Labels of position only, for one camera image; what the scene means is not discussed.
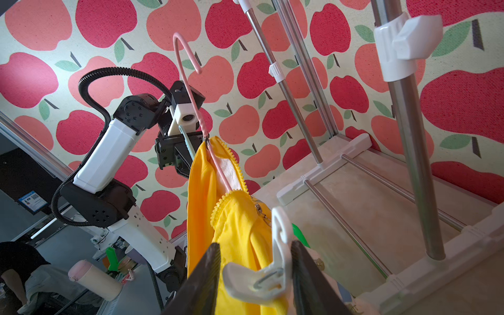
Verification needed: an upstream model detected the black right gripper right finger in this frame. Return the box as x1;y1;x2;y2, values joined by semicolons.
291;240;351;315

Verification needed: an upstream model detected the steel white clothes rack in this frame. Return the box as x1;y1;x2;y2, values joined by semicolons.
232;0;504;315

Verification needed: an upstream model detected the person in background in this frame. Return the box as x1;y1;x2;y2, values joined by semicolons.
1;241;50;314

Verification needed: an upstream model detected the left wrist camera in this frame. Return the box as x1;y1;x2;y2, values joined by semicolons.
166;81;200;136

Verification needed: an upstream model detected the green plastic basket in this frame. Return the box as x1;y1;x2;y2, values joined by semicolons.
292;223;310;248

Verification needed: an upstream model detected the blue-green clothespin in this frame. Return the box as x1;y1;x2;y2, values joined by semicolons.
178;125;196;160

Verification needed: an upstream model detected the white clothespin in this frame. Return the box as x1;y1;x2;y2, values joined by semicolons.
223;207;294;307

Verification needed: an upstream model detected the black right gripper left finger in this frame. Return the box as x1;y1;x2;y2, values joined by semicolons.
161;243;221;315

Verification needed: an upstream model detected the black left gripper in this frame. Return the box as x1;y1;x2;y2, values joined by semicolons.
154;132;194;179

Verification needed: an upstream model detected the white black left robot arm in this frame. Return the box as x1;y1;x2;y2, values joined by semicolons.
60;89;205;292

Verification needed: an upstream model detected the black corrugated cable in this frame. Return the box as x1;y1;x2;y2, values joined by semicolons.
50;66;174;312

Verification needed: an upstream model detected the yellow jacket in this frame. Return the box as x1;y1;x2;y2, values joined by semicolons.
186;136;290;315

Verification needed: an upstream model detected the left aluminium frame post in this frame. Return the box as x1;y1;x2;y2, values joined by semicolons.
1;112;73;181

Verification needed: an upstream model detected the pink wire hanger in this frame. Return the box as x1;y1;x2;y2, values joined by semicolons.
173;32;232;192

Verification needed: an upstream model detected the white dinosaur print jacket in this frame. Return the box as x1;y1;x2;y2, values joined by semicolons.
337;282;380;315

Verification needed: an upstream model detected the pink white tumbler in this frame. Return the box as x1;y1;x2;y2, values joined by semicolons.
68;260;123;302

